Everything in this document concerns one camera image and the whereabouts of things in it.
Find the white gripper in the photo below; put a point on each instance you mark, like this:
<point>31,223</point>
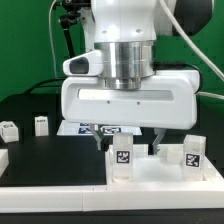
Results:
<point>166,100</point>

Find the white square table top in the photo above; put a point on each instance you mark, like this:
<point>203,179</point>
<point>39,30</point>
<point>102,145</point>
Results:
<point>165,166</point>

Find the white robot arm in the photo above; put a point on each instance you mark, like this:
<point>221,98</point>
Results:
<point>118,82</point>

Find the white U-shaped obstacle fence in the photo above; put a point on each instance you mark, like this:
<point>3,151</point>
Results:
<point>112,196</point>

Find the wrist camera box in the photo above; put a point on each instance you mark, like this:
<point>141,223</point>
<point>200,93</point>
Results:
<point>87,64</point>

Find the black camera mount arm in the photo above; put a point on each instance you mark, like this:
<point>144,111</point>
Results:
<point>72,8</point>

